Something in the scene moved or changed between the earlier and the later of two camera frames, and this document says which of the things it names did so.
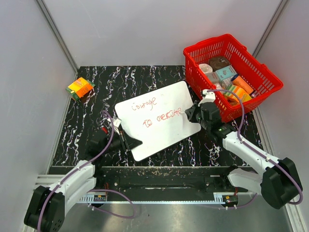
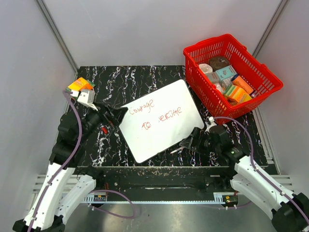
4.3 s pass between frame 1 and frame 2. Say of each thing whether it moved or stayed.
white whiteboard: stayed
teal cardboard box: stayed
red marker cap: stayed
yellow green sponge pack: stayed
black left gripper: moved
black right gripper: moved
